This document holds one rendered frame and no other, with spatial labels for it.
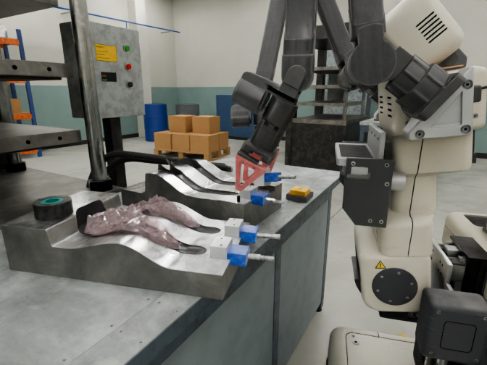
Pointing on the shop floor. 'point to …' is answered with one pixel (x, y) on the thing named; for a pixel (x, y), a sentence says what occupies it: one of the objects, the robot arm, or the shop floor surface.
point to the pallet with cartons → (193, 137)
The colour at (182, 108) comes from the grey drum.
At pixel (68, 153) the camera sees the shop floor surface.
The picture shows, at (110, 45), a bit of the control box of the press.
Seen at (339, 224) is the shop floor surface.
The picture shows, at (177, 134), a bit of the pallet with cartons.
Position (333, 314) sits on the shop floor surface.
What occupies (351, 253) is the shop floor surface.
